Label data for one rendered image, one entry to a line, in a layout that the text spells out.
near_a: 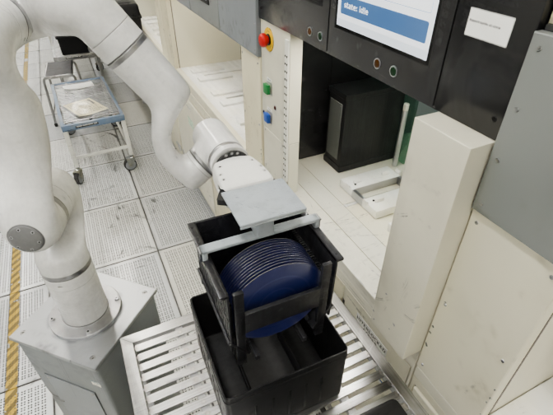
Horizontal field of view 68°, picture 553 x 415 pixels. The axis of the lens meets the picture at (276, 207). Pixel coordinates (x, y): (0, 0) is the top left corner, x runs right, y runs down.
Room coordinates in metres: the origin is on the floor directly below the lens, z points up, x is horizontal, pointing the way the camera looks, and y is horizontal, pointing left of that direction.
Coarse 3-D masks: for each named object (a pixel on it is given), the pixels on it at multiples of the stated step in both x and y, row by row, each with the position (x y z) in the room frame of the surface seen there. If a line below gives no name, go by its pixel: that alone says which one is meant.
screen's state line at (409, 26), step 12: (348, 0) 0.91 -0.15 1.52; (348, 12) 0.91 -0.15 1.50; (360, 12) 0.87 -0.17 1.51; (372, 12) 0.84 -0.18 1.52; (384, 12) 0.81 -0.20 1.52; (396, 12) 0.78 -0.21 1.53; (372, 24) 0.83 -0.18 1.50; (384, 24) 0.80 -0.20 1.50; (396, 24) 0.77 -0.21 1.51; (408, 24) 0.74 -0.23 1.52; (420, 24) 0.72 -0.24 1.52; (408, 36) 0.74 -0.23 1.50; (420, 36) 0.72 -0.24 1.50
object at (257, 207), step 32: (224, 192) 0.59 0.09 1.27; (256, 192) 0.59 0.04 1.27; (288, 192) 0.59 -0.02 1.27; (192, 224) 0.62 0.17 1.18; (224, 224) 0.65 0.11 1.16; (256, 224) 0.51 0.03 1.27; (288, 224) 0.60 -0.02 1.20; (224, 256) 0.64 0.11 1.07; (320, 256) 0.57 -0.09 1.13; (224, 288) 0.46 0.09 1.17; (320, 288) 0.52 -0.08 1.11; (224, 320) 0.47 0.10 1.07; (256, 320) 0.46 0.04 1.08; (320, 320) 0.52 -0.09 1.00; (256, 352) 0.47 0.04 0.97
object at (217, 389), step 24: (192, 312) 0.62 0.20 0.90; (216, 336) 0.65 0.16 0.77; (288, 336) 0.65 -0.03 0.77; (312, 336) 0.63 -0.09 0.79; (336, 336) 0.54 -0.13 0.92; (216, 360) 0.58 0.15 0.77; (264, 360) 0.58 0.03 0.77; (288, 360) 0.58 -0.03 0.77; (312, 360) 0.58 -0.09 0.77; (336, 360) 0.49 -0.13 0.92; (216, 384) 0.44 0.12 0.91; (240, 384) 0.52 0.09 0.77; (264, 384) 0.43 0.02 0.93; (288, 384) 0.44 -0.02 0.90; (312, 384) 0.47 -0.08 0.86; (336, 384) 0.49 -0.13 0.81; (240, 408) 0.40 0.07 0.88; (264, 408) 0.42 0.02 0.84; (288, 408) 0.45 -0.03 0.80
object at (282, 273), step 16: (272, 272) 0.50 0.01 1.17; (288, 272) 0.51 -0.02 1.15; (304, 272) 0.53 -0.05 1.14; (320, 272) 0.54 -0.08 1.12; (256, 288) 0.49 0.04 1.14; (272, 288) 0.50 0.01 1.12; (288, 288) 0.51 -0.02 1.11; (304, 288) 0.53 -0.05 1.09; (256, 304) 0.49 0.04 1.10; (288, 320) 0.52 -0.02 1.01; (256, 336) 0.49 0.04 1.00
